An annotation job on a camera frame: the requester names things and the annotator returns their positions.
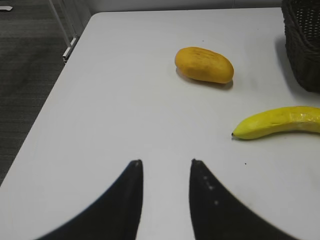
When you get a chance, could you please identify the black wicker basket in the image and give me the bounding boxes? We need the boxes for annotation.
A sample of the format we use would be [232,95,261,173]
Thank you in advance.
[281,0,320,93]

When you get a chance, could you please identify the white metal frame leg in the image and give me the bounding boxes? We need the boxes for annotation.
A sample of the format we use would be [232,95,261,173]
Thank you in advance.
[48,0,79,64]

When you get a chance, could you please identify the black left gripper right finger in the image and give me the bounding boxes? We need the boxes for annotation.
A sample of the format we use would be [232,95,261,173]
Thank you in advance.
[189,159,293,240]

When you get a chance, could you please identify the yellow banana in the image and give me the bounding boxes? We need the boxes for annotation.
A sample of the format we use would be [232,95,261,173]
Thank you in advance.
[231,106,320,140]

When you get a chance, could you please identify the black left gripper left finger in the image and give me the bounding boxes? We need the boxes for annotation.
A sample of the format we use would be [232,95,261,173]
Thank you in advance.
[40,159,144,240]

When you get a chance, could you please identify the orange yellow mango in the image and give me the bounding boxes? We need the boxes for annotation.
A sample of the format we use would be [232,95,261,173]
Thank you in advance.
[174,47,234,84]

